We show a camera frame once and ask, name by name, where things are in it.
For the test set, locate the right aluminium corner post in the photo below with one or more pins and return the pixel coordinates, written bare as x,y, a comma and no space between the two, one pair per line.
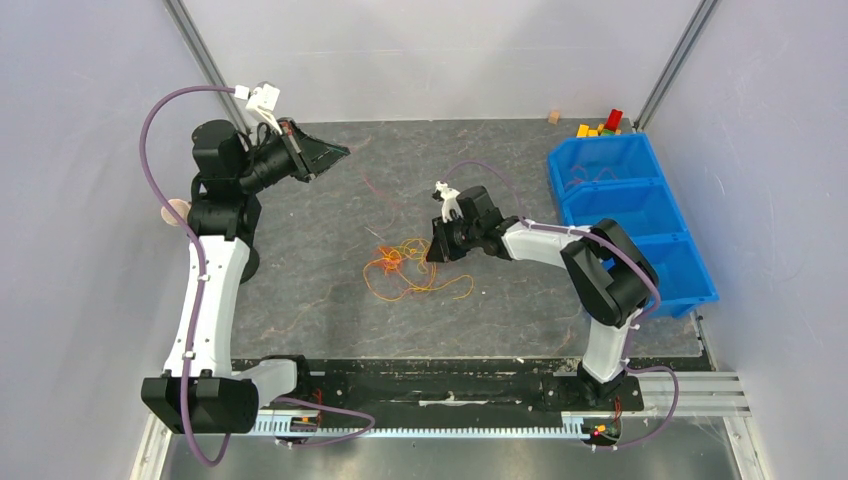
694,29

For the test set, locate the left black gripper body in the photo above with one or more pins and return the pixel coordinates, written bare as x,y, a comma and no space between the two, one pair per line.
281,157

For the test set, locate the left aluminium corner post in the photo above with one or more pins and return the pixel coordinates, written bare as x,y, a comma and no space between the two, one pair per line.
185,24

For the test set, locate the aluminium corner post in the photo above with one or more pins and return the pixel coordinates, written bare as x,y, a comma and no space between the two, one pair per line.
694,29
185,24

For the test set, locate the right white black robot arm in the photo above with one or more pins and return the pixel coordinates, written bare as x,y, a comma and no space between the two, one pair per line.
614,281

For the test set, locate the yellow toy block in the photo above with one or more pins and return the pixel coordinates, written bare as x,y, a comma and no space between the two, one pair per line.
585,131

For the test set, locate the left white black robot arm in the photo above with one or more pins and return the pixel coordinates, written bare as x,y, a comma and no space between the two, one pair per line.
198,390

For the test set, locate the white toothed cable duct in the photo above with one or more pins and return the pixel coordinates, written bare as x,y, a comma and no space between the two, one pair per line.
279,425

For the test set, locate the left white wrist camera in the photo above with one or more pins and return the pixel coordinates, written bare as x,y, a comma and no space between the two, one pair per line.
260,103

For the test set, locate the blue plastic bin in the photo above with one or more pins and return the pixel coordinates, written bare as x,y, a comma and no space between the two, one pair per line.
620,177

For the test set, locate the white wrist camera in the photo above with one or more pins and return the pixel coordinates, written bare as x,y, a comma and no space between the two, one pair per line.
448,197
260,103

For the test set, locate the red toy block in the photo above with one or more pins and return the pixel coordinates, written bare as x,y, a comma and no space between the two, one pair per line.
613,120

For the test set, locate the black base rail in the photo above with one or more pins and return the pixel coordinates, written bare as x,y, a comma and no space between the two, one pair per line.
456,393

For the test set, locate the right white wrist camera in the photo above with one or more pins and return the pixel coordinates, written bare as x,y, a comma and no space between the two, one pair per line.
448,197

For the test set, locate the pink microphone on stand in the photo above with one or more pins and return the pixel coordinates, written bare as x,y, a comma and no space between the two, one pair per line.
173,213

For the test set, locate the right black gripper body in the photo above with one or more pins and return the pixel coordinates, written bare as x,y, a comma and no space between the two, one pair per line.
448,238

